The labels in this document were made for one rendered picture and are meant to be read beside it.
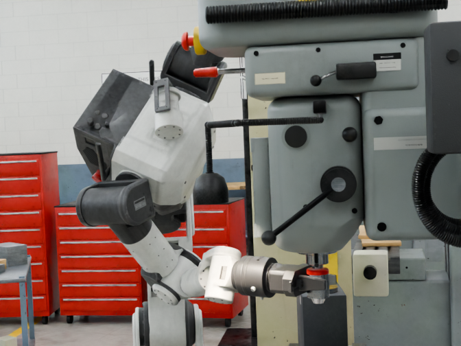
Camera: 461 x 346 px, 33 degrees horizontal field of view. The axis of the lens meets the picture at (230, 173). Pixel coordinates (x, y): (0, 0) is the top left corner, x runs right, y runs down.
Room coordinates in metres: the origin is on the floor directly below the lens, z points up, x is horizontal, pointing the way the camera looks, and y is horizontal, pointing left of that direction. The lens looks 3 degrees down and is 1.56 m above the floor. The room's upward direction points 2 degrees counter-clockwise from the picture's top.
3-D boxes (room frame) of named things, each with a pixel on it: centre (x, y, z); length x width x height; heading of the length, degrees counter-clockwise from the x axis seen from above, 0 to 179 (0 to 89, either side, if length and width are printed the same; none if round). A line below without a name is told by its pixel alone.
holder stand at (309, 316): (2.20, -0.24, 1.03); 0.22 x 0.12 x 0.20; 0
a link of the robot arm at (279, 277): (1.69, -0.10, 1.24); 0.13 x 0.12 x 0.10; 150
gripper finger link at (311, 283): (1.62, -0.16, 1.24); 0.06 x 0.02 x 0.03; 60
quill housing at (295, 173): (1.64, -0.18, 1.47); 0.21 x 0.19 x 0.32; 172
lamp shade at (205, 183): (1.59, 0.04, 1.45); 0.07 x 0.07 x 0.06
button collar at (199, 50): (1.67, 0.05, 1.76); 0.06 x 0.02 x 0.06; 172
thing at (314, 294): (1.64, -0.18, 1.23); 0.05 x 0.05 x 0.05
